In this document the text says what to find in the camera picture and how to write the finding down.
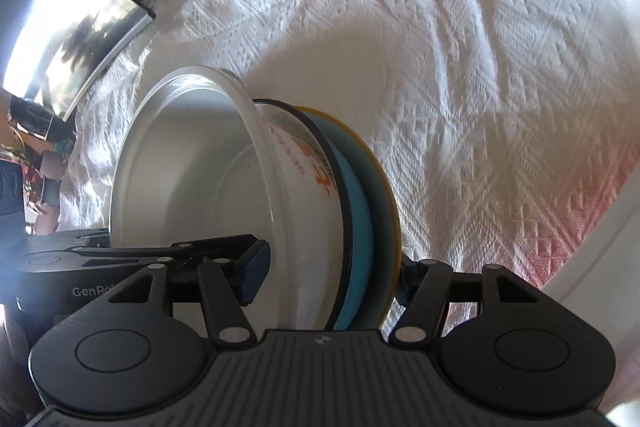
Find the black device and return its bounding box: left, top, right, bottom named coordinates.
left=0, top=158, right=25, bottom=234

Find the blue bowl with white inside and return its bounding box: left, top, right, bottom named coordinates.
left=252, top=99, right=377, bottom=333

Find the white woven tablecloth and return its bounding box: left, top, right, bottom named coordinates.
left=56, top=0, right=640, bottom=427

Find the white plate with gold rim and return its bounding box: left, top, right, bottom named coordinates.
left=294, top=106, right=402, bottom=329

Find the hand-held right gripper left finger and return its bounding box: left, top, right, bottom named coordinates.
left=107, top=242, right=272, bottom=351

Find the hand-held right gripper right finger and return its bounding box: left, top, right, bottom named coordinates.
left=389, top=257, right=532, bottom=351

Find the white plastic bowl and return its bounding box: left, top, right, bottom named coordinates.
left=109, top=66, right=347, bottom=339

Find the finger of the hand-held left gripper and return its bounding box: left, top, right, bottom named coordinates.
left=69, top=233, right=269, bottom=265

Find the black-framed monitor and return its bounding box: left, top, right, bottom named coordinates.
left=4, top=0, right=157, bottom=124

